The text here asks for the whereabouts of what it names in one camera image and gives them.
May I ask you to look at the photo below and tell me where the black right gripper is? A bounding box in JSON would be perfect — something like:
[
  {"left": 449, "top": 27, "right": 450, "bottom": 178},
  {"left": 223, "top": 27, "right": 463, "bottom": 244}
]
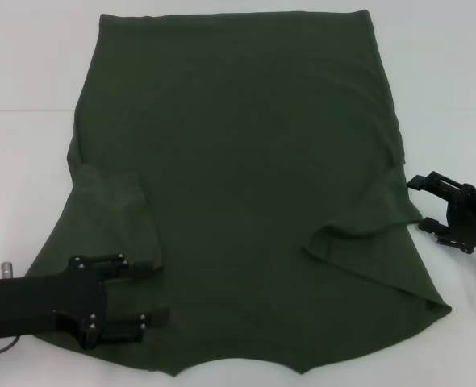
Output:
[{"left": 406, "top": 171, "right": 476, "bottom": 256}]

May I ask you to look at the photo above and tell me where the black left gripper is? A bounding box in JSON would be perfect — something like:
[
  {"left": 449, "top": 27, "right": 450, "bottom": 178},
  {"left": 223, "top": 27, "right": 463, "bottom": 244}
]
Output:
[{"left": 0, "top": 252, "right": 171, "bottom": 351}]

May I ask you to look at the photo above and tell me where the thin left gripper cable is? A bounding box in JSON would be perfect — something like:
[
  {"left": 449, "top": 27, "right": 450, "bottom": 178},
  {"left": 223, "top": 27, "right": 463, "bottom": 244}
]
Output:
[{"left": 0, "top": 336, "right": 21, "bottom": 358}]

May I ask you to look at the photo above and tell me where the dark green t-shirt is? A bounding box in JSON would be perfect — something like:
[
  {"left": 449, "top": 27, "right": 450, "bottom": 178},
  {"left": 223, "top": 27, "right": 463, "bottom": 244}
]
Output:
[{"left": 22, "top": 10, "right": 453, "bottom": 378}]

